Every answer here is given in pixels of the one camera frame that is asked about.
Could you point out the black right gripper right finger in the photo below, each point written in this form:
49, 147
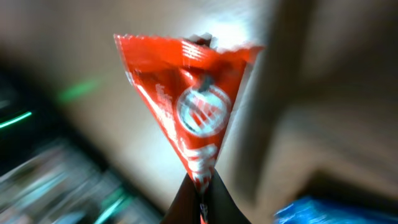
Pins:
221, 206

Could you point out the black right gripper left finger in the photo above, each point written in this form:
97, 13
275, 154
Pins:
185, 208

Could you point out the blue Oreo cookie pack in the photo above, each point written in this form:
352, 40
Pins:
308, 210

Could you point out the red Nescafe coffee stick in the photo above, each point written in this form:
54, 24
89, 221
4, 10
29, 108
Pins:
190, 89

